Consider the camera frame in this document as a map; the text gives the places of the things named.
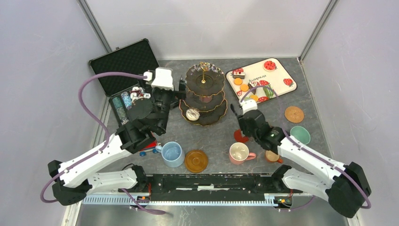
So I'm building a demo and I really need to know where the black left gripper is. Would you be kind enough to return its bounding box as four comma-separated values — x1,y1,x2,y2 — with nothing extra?
139,75,186,132

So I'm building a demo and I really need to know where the white chocolate striped toy donut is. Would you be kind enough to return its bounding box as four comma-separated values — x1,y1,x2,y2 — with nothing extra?
185,108,200,121

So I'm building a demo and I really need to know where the chocolate cake slice toy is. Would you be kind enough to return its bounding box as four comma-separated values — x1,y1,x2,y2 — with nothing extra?
248,81,259,94

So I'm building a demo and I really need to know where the green toy cake roll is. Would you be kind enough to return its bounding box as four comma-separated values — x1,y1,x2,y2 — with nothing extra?
263,85,275,99

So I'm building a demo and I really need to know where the red strawberry toy tart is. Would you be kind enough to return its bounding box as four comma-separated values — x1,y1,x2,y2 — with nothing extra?
263,60,277,72

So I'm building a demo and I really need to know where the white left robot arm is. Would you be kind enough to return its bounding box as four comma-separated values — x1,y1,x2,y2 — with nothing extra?
40,72,187,206

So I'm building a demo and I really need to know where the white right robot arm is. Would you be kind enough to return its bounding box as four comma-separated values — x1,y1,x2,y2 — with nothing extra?
233,100,371,218

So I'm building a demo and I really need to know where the red round coaster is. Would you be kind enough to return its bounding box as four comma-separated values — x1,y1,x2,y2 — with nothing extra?
233,129,242,143

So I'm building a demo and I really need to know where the three-tier black gold cake stand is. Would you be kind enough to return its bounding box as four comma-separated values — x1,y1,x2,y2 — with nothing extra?
179,62,228,126

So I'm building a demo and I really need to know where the orange toy macaron lower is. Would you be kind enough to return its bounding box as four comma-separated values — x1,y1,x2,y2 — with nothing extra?
250,95,259,102

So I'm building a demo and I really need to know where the orange toy macaron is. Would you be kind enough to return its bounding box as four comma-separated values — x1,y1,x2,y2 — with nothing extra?
250,95,259,102
240,83,249,92
233,78,243,86

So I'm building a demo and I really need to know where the pink mug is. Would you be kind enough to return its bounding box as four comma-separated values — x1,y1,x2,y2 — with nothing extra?
229,142,256,165

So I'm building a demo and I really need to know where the orange toy macaron middle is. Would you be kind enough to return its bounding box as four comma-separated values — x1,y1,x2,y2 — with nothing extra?
240,83,249,92

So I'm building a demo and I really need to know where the orange toy macaron upper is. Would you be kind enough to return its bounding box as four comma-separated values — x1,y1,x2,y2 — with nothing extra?
233,78,243,86

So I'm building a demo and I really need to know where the small orange brown cup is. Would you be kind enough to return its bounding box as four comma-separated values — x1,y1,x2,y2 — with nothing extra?
265,150,283,164

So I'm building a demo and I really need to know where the strawberry layer cake slice toy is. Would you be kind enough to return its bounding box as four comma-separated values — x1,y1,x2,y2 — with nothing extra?
231,68,246,80

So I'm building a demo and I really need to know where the cream strawberry serving tray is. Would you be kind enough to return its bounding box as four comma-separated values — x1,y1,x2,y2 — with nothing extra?
225,58,297,104

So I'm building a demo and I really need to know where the woven rattan coaster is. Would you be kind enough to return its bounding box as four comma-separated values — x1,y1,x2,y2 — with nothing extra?
284,106,304,123

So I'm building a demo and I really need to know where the black poker chip case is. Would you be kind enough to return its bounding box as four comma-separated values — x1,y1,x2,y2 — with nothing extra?
89,39,160,132

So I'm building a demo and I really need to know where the amber glass saucer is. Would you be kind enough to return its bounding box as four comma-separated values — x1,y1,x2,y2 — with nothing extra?
184,150,208,173

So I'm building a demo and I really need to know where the mint green cup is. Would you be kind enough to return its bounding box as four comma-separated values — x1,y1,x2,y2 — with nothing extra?
290,126,311,145

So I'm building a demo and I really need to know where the red toy car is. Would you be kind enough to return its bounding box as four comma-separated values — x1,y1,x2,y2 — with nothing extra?
139,141,161,157

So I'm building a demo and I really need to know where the light blue mug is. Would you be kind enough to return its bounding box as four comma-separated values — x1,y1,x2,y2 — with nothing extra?
155,141,185,168

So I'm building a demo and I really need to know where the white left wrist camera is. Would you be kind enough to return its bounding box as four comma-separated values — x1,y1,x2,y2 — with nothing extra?
143,67,174,90

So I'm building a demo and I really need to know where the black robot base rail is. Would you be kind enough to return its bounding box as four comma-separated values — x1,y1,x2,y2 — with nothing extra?
127,173,300,208

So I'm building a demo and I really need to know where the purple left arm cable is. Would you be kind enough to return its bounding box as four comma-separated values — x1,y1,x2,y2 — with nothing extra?
40,72,147,204

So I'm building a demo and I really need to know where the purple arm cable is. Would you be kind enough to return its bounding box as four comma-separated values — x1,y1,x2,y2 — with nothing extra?
239,85,372,210
40,72,147,204

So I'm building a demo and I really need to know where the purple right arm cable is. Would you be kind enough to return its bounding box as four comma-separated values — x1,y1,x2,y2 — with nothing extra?
239,85,372,210

